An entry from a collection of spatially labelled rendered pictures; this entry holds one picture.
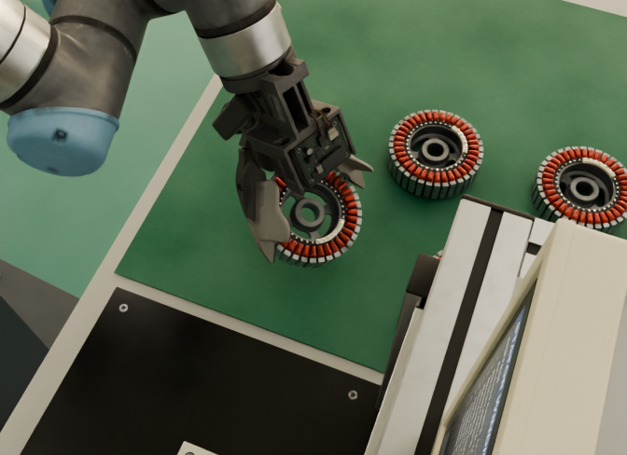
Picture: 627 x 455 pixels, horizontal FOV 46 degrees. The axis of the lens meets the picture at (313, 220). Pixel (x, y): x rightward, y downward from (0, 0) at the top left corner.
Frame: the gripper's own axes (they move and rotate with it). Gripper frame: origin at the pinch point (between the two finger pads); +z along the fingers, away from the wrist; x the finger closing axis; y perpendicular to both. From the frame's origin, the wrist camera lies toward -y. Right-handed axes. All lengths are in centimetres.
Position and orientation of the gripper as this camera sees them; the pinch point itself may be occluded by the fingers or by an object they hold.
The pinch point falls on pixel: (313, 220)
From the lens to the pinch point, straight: 78.5
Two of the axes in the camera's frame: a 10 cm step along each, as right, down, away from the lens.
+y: 6.1, 3.0, -7.3
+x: 7.2, -5.9, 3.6
